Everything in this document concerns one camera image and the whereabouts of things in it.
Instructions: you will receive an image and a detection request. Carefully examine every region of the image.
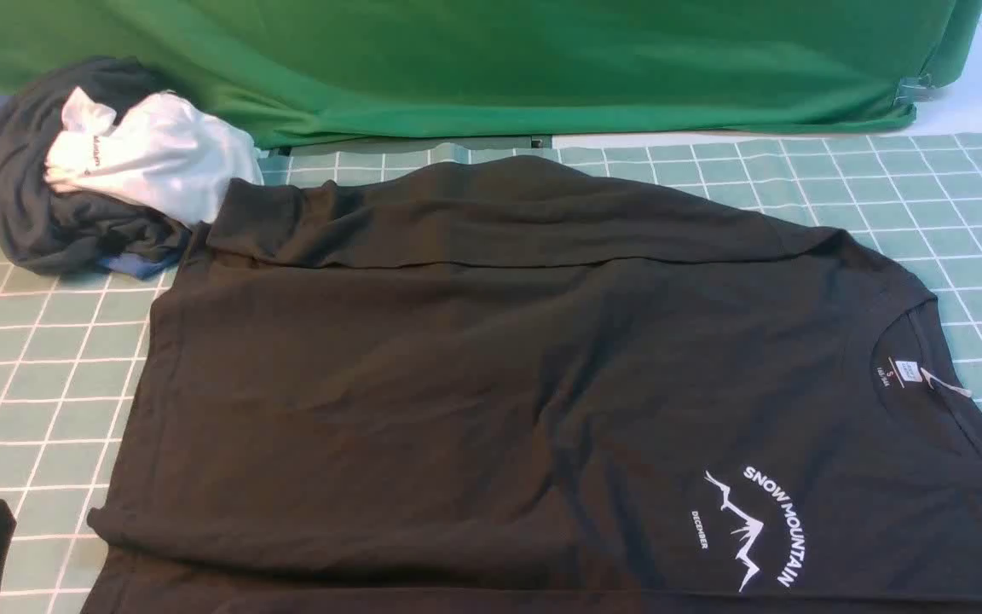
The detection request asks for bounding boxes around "dark gray long-sleeve shirt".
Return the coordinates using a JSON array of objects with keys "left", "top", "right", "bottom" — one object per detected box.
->
[{"left": 83, "top": 156, "right": 982, "bottom": 613}]

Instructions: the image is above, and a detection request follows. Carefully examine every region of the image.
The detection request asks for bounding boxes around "white crumpled shirt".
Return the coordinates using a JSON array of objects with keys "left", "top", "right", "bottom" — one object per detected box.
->
[{"left": 44, "top": 87, "right": 264, "bottom": 226}]

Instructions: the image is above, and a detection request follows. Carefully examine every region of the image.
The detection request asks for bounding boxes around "dark navy crumpled garment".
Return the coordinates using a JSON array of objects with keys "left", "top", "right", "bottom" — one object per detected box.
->
[{"left": 0, "top": 57, "right": 190, "bottom": 277}]

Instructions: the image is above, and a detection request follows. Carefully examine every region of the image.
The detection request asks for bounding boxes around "green backdrop cloth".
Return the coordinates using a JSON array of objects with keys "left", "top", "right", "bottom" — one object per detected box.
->
[{"left": 0, "top": 1, "right": 982, "bottom": 148}]

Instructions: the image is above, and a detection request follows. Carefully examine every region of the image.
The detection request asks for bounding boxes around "metal binder clip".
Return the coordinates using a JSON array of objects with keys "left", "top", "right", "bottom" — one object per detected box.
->
[{"left": 893, "top": 74, "right": 938, "bottom": 107}]

